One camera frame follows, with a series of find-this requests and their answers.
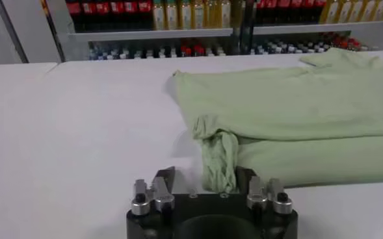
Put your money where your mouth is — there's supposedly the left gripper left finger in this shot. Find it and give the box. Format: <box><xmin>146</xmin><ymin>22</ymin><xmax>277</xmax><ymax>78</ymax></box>
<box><xmin>131</xmin><ymin>166</ymin><xmax>176</xmax><ymax>217</ymax></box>

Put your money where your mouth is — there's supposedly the red cap cola bottle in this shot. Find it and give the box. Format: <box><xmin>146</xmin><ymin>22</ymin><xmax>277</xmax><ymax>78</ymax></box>
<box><xmin>138</xmin><ymin>0</ymin><xmax>153</xmax><ymax>32</ymax></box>
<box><xmin>96</xmin><ymin>0</ymin><xmax>111</xmax><ymax>32</ymax></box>
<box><xmin>110</xmin><ymin>0</ymin><xmax>124</xmax><ymax>32</ymax></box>
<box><xmin>81</xmin><ymin>0</ymin><xmax>97</xmax><ymax>32</ymax></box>
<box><xmin>66</xmin><ymin>0</ymin><xmax>82</xmax><ymax>32</ymax></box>
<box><xmin>124</xmin><ymin>0</ymin><xmax>139</xmax><ymax>32</ymax></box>

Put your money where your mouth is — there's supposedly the white drinks display shelf unit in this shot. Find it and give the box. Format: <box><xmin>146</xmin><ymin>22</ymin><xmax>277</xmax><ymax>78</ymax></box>
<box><xmin>40</xmin><ymin>0</ymin><xmax>247</xmax><ymax>62</ymax></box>
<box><xmin>239</xmin><ymin>0</ymin><xmax>383</xmax><ymax>55</ymax></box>

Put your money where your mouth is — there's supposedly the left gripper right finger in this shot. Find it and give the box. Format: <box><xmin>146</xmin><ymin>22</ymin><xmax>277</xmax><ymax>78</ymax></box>
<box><xmin>236</xmin><ymin>166</ymin><xmax>294</xmax><ymax>215</ymax></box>

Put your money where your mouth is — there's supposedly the green polo shirt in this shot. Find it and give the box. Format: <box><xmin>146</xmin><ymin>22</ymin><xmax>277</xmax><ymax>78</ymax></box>
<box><xmin>170</xmin><ymin>47</ymin><xmax>383</xmax><ymax>194</ymax></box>

